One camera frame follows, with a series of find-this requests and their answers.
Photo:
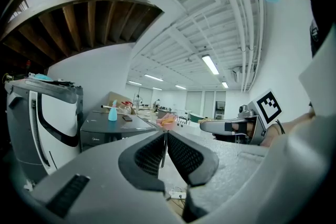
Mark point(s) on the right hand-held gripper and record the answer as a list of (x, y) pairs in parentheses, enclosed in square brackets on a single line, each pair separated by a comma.
[(258, 123)]

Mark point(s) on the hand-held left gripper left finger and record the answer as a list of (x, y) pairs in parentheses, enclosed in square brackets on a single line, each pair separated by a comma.
[(147, 157)]

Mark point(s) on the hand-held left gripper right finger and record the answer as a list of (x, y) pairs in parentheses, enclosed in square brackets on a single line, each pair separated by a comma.
[(189, 160)]

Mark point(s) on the dark grey washing machine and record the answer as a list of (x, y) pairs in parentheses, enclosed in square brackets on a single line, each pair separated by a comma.
[(105, 129)]

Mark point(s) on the person's right forearm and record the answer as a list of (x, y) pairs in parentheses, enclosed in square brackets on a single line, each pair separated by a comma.
[(295, 123)]

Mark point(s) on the white and grey machine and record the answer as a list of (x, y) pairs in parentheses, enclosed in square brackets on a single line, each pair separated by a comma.
[(55, 112)]

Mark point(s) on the green tub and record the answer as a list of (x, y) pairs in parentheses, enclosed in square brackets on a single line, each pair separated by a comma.
[(198, 117)]

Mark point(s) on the white power strip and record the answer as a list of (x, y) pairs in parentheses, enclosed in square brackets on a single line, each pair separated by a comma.
[(178, 194)]

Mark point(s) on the pink basket with orange items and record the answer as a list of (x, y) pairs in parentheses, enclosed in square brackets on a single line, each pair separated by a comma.
[(166, 123)]

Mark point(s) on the long ceiling light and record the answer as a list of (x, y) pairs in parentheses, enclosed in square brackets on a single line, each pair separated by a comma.
[(135, 83), (210, 64), (180, 87), (153, 77), (225, 84)]

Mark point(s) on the black phone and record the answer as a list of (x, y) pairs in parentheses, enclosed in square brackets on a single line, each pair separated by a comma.
[(127, 118)]

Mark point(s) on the glass jar with red lid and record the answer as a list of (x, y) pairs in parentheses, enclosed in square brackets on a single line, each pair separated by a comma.
[(127, 108)]

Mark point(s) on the light blue spray bottle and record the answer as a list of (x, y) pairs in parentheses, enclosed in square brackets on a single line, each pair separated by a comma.
[(113, 114)]

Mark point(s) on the black wrist band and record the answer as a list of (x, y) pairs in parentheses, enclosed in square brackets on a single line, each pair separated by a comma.
[(281, 127)]

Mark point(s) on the cardboard box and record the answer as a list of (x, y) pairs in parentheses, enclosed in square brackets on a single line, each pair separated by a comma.
[(119, 97)]

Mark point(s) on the white ceiling pipes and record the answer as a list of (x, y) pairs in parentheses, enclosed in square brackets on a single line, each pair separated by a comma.
[(248, 34)]

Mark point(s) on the crumpled blue cloth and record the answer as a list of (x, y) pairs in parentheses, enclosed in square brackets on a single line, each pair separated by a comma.
[(43, 77)]

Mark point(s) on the person's black shirt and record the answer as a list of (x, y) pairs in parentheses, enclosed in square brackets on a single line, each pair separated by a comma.
[(321, 23)]

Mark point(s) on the wooden staircase underside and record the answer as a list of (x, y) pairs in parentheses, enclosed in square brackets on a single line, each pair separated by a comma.
[(78, 26)]

